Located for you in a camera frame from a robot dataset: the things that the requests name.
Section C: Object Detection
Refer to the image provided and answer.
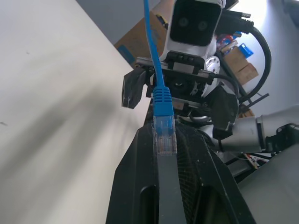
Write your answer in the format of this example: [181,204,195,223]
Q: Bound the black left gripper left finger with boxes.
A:
[106,123,183,224]

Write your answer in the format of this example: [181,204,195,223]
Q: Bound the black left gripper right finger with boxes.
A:
[174,121,257,224]

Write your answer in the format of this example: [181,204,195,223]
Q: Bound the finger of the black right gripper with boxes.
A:
[209,89,239,139]
[121,68,147,110]

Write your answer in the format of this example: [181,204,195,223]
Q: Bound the blue ethernet cable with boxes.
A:
[142,0,178,157]

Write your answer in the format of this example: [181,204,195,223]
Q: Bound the small brown cardboard box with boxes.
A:
[223,44,260,87]

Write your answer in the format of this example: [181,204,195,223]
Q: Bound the large cardboard box blue print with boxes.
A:
[114,9,169,69]

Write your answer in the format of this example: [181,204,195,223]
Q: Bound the colourful snack packets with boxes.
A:
[216,34,239,56]

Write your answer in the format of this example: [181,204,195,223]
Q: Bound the blue plastic crate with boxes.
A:
[238,43,254,58]

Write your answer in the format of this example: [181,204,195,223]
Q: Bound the silver robot torso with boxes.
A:
[225,146,299,224]

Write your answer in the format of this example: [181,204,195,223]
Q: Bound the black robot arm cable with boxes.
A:
[238,13,273,105]

